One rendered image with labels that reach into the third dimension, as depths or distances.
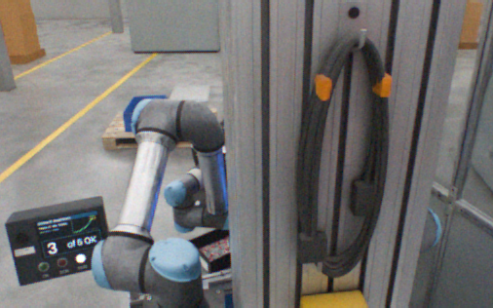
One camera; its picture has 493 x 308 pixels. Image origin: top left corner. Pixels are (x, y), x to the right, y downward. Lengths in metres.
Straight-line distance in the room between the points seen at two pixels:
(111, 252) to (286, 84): 0.73
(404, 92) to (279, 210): 0.20
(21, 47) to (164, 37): 2.76
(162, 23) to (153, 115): 7.86
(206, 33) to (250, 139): 8.40
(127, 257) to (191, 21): 7.99
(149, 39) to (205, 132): 8.03
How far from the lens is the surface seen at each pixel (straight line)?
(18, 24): 9.55
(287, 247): 0.57
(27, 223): 1.32
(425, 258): 2.10
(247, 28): 0.45
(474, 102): 1.71
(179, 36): 9.00
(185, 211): 1.46
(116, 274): 1.08
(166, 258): 1.02
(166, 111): 1.20
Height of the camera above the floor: 1.90
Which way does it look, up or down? 26 degrees down
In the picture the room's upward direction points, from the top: 2 degrees counter-clockwise
